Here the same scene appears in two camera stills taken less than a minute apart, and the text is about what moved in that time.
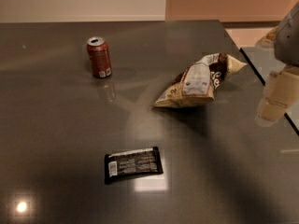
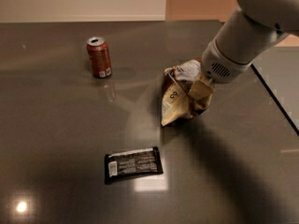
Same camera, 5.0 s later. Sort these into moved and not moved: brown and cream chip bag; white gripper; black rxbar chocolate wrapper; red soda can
Moved: brown and cream chip bag; white gripper
Not moved: red soda can; black rxbar chocolate wrapper
